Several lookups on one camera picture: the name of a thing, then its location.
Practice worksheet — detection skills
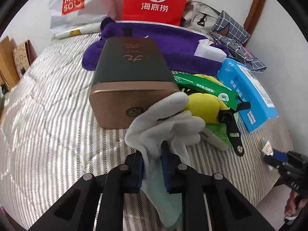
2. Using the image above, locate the red paper shopping bag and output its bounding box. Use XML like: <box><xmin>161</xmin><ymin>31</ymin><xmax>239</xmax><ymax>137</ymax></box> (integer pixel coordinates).
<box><xmin>121</xmin><ymin>0</ymin><xmax>192</xmax><ymax>27</ymax></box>

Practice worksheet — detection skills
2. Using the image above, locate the white plastic box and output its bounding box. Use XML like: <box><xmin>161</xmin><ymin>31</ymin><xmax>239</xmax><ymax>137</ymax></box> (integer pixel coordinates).
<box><xmin>194</xmin><ymin>38</ymin><xmax>226</xmax><ymax>62</ymax></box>

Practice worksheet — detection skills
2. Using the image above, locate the patterned book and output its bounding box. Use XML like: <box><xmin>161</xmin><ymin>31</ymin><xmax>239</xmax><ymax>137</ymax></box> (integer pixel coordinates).
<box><xmin>13</xmin><ymin>40</ymin><xmax>37</xmax><ymax>74</ymax></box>

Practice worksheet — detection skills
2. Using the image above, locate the fruit print packet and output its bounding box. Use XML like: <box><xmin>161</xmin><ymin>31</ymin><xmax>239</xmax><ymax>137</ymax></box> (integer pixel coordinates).
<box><xmin>261</xmin><ymin>140</ymin><xmax>275</xmax><ymax>156</ymax></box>

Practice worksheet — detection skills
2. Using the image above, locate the dark green tin box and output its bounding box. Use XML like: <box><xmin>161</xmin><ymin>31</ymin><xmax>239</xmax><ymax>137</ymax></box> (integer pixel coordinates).
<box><xmin>89</xmin><ymin>37</ymin><xmax>180</xmax><ymax>130</ymax></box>

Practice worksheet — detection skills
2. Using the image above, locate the rolled printed paper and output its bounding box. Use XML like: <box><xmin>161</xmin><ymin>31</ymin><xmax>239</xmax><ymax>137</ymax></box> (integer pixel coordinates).
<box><xmin>53</xmin><ymin>22</ymin><xmax>102</xmax><ymax>40</ymax></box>

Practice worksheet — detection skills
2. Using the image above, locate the yellow soft pouch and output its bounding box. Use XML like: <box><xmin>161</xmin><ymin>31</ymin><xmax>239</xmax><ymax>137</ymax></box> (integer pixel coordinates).
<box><xmin>184</xmin><ymin>93</ymin><xmax>232</xmax><ymax>126</ymax></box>

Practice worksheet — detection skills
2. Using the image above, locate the purple towel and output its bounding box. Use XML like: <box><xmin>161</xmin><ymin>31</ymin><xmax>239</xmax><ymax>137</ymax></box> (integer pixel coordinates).
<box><xmin>81</xmin><ymin>17</ymin><xmax>229</xmax><ymax>77</ymax></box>

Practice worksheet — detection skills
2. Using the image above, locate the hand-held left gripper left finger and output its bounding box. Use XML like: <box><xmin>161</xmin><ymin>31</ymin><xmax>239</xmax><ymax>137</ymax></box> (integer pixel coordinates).
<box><xmin>24</xmin><ymin>153</ymin><xmax>145</xmax><ymax>231</ymax></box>

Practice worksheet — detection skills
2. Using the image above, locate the dark green wipe packet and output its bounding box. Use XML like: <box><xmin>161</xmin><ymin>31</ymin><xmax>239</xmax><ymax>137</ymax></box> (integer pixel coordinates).
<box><xmin>173</xmin><ymin>73</ymin><xmax>239</xmax><ymax>110</ymax></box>

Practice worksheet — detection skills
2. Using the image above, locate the wooden door frame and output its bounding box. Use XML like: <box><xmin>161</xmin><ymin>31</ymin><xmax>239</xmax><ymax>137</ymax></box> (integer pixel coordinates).
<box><xmin>243</xmin><ymin>0</ymin><xmax>269</xmax><ymax>49</ymax></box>

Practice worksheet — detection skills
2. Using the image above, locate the blue checked folded cloth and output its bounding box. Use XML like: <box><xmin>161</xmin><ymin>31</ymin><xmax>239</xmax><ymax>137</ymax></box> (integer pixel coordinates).
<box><xmin>209</xmin><ymin>30</ymin><xmax>267</xmax><ymax>74</ymax></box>

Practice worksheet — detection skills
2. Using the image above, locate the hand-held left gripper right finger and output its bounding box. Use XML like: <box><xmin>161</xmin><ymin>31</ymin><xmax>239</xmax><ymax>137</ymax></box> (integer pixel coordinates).
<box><xmin>161</xmin><ymin>141</ymin><xmax>276</xmax><ymax>231</ymax></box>

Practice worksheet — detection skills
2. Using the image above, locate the grey canvas bag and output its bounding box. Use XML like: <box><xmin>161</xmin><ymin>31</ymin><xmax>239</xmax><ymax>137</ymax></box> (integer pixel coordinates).
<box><xmin>180</xmin><ymin>1</ymin><xmax>228</xmax><ymax>33</ymax></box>

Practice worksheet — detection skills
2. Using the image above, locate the white glove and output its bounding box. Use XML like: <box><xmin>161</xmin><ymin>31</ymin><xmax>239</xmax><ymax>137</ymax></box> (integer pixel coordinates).
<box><xmin>124</xmin><ymin>91</ymin><xmax>207</xmax><ymax>229</ymax></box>

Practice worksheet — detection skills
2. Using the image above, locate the black strap with snap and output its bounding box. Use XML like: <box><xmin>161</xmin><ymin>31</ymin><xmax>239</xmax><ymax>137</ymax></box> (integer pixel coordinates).
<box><xmin>217</xmin><ymin>110</ymin><xmax>245</xmax><ymax>158</ymax></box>

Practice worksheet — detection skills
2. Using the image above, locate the light green tea packet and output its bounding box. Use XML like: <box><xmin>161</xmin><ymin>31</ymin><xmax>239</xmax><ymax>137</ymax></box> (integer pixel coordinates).
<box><xmin>200</xmin><ymin>122</ymin><xmax>234</xmax><ymax>151</ymax></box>

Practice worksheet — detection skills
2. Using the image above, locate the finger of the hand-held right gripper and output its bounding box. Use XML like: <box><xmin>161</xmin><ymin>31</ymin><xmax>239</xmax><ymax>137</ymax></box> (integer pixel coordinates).
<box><xmin>263</xmin><ymin>155</ymin><xmax>285</xmax><ymax>173</ymax></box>
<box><xmin>272</xmin><ymin>150</ymin><xmax>293</xmax><ymax>164</ymax></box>

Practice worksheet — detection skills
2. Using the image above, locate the person's right hand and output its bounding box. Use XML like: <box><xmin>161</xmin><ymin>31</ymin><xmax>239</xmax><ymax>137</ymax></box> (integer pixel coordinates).
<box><xmin>285</xmin><ymin>190</ymin><xmax>304</xmax><ymax>225</ymax></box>

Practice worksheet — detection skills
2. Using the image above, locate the blue tissue pack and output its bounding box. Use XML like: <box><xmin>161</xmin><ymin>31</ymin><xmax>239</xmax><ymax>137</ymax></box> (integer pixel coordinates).
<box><xmin>216</xmin><ymin>58</ymin><xmax>279</xmax><ymax>134</ymax></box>

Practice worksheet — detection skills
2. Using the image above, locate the white plastic shopping bag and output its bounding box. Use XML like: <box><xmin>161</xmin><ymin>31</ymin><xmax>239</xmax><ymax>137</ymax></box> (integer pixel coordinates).
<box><xmin>49</xmin><ymin>0</ymin><xmax>126</xmax><ymax>34</ymax></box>

